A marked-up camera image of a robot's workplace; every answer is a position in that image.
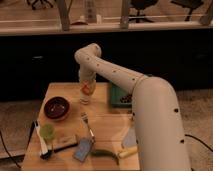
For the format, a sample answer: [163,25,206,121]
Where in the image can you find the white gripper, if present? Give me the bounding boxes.
[79,69,96,100]

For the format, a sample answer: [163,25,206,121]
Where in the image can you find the orange apple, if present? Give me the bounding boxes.
[82,85,90,95]

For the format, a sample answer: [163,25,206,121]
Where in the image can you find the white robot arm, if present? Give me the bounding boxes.
[74,43,191,171]

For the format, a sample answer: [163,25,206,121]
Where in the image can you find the silver fork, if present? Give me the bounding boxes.
[81,113,95,142]

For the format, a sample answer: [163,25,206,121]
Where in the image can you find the green plastic bin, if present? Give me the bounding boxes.
[109,83,132,108]

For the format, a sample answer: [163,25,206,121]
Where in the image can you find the dark red bowl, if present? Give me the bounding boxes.
[44,96,70,120]

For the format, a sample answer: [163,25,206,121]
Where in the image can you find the dark items in bin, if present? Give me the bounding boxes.
[120,94,132,103]

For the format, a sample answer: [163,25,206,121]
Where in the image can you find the blue sponge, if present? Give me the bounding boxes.
[73,138,93,162]

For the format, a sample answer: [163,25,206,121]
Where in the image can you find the white black brush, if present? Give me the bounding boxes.
[34,121,49,159]

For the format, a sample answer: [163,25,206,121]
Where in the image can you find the black handled tool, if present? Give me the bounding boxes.
[40,143,78,160]

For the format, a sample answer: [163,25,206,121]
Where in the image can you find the black cable left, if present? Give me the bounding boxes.
[0,129,22,169]

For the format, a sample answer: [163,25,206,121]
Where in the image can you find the black cable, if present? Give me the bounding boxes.
[184,133,213,153]
[0,129,22,169]

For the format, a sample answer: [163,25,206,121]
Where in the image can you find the black cable right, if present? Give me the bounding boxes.
[184,133,213,153]

